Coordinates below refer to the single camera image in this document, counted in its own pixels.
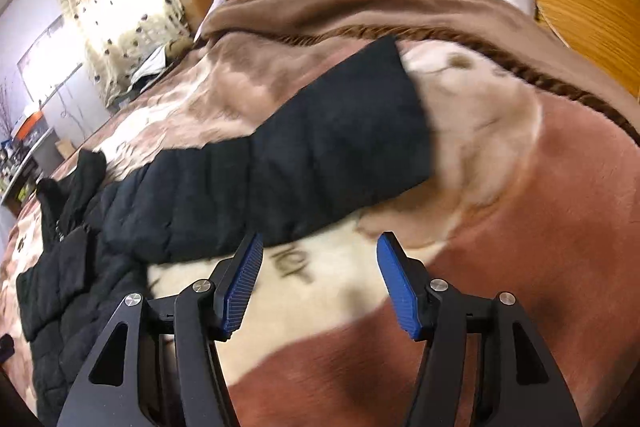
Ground brown plush toy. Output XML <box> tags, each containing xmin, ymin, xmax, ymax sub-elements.
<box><xmin>165</xmin><ymin>38</ymin><xmax>193</xmax><ymax>58</ymax></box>

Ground patterned cream curtain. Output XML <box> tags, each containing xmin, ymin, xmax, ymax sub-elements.
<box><xmin>52</xmin><ymin>0</ymin><xmax>191</xmax><ymax>108</ymax></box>

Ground orange box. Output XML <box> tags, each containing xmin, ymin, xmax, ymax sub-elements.
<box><xmin>12</xmin><ymin>109</ymin><xmax>51</xmax><ymax>138</ymax></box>

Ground brown and cream plush blanket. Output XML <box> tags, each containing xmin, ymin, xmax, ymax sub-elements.
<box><xmin>0</xmin><ymin>27</ymin><xmax>640</xmax><ymax>427</ymax></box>

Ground cluttered side table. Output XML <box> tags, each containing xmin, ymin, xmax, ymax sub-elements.
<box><xmin>0</xmin><ymin>127</ymin><xmax>56</xmax><ymax>202</ymax></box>

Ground dry branches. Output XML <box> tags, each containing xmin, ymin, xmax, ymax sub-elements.
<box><xmin>0</xmin><ymin>82</ymin><xmax>13</xmax><ymax>132</ymax></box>

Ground black puffer jacket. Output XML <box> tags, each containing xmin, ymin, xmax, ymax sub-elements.
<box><xmin>15</xmin><ymin>36</ymin><xmax>435</xmax><ymax>423</ymax></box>

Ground bright window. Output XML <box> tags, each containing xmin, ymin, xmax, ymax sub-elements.
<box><xmin>17</xmin><ymin>14</ymin><xmax>83</xmax><ymax>102</ymax></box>

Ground grey storage box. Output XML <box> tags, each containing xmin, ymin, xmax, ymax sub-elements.
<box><xmin>30</xmin><ymin>127</ymin><xmax>63</xmax><ymax>172</ymax></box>

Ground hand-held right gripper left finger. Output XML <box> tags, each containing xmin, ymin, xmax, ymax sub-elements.
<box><xmin>56</xmin><ymin>231</ymin><xmax>265</xmax><ymax>427</ymax></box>

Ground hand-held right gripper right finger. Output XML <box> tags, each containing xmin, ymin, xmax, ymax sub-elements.
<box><xmin>376</xmin><ymin>231</ymin><xmax>583</xmax><ymax>427</ymax></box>

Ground thin wall cable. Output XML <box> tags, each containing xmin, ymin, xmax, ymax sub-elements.
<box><xmin>57</xmin><ymin>77</ymin><xmax>88</xmax><ymax>142</ymax></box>

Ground plain brown blanket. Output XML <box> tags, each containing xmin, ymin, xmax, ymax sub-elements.
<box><xmin>197</xmin><ymin>0</ymin><xmax>640</xmax><ymax>142</ymax></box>

